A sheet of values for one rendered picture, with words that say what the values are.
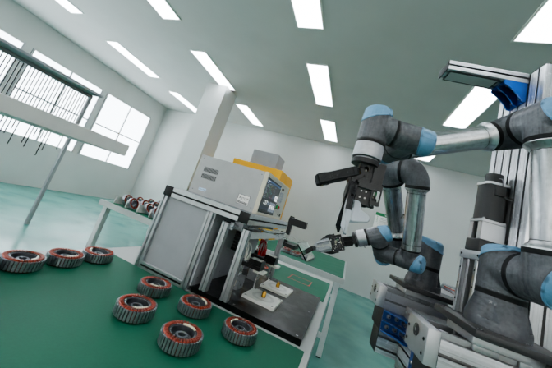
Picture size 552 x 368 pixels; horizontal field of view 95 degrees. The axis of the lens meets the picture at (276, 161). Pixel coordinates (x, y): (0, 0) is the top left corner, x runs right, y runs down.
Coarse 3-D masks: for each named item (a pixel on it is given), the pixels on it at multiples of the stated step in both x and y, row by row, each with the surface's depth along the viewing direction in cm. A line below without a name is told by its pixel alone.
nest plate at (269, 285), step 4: (268, 280) 142; (260, 284) 131; (264, 284) 132; (268, 284) 134; (272, 284) 137; (280, 284) 142; (268, 288) 129; (272, 288) 129; (276, 288) 132; (280, 288) 134; (284, 288) 137; (288, 288) 139; (276, 292) 128; (280, 292) 127; (284, 292) 129; (288, 292) 132; (284, 296) 126
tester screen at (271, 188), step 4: (268, 180) 120; (268, 184) 122; (272, 184) 127; (276, 184) 134; (268, 188) 123; (272, 188) 129; (276, 188) 135; (280, 188) 142; (264, 192) 120; (268, 192) 125; (272, 192) 131; (276, 192) 137; (264, 196) 122; (268, 196) 126; (268, 200) 128; (272, 200) 134; (260, 204) 119; (268, 204) 129; (268, 208) 130; (268, 212) 132
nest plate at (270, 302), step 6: (252, 288) 119; (246, 294) 109; (252, 294) 112; (258, 294) 114; (252, 300) 107; (258, 300) 107; (264, 300) 110; (270, 300) 112; (276, 300) 114; (282, 300) 117; (264, 306) 105; (270, 306) 104; (276, 306) 107
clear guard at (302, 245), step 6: (258, 228) 109; (270, 228) 130; (276, 234) 108; (282, 234) 118; (288, 240) 104; (294, 240) 109; (300, 240) 119; (300, 246) 103; (306, 246) 118; (306, 258) 103
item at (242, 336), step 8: (224, 320) 80; (232, 320) 81; (240, 320) 84; (248, 320) 84; (224, 328) 77; (232, 328) 77; (240, 328) 81; (248, 328) 82; (256, 328) 82; (224, 336) 76; (232, 336) 75; (240, 336) 75; (248, 336) 75; (240, 344) 74; (248, 344) 76
